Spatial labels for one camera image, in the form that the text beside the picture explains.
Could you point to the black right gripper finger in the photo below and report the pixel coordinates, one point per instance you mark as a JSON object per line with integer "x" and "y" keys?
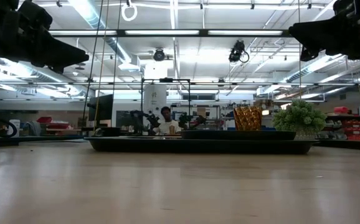
{"x": 315, "y": 46}
{"x": 310, "y": 29}

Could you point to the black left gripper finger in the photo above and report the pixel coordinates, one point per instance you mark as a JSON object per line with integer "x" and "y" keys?
{"x": 64, "y": 51}
{"x": 55, "y": 63}

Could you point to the amber faceted glass cup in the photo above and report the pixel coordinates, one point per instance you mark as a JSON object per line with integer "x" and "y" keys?
{"x": 248, "y": 119}

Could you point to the black background robot arm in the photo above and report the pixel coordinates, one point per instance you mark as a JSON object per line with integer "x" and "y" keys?
{"x": 142, "y": 119}
{"x": 192, "y": 121}

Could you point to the black plastic serving tray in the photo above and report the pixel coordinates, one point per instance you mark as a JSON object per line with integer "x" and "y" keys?
{"x": 167, "y": 146}

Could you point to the black bar with light strips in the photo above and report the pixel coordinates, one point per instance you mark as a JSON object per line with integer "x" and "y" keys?
{"x": 121, "y": 32}

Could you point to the red storage bins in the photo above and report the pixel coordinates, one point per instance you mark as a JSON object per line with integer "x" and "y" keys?
{"x": 359, "y": 127}
{"x": 54, "y": 124}

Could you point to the black flat monitor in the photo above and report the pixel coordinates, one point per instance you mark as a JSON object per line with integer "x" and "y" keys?
{"x": 102, "y": 109}

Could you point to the green potted plant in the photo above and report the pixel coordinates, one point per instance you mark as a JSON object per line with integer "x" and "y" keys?
{"x": 298, "y": 118}

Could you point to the round black ceiling fixture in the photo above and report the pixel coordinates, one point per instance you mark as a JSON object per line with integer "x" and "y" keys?
{"x": 159, "y": 55}

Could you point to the white cylindrical tank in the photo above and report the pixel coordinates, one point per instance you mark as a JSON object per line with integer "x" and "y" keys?
{"x": 155, "y": 99}

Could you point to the person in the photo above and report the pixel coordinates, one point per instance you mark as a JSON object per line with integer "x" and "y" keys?
{"x": 167, "y": 126}

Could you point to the black rig camera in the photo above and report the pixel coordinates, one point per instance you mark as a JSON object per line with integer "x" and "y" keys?
{"x": 237, "y": 49}

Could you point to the black aluminium table frame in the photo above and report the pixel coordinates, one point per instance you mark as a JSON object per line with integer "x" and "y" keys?
{"x": 43, "y": 140}

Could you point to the black frame clamp knob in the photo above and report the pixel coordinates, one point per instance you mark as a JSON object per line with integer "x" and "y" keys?
{"x": 108, "y": 132}

